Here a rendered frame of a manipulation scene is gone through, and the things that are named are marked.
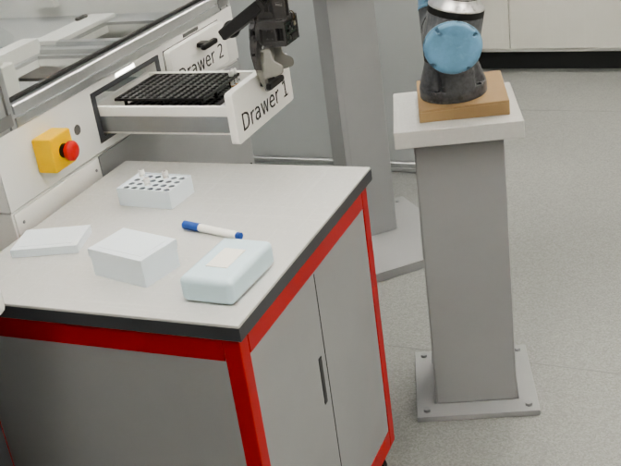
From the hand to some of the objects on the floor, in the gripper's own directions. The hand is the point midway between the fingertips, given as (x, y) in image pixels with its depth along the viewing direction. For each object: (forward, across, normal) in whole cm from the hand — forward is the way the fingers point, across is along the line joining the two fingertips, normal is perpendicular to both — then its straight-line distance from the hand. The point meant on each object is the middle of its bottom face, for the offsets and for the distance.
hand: (267, 81), depth 210 cm
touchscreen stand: (+90, +101, +18) cm, 137 cm away
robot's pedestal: (+90, +26, -33) cm, 100 cm away
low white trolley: (+91, -41, +4) cm, 100 cm away
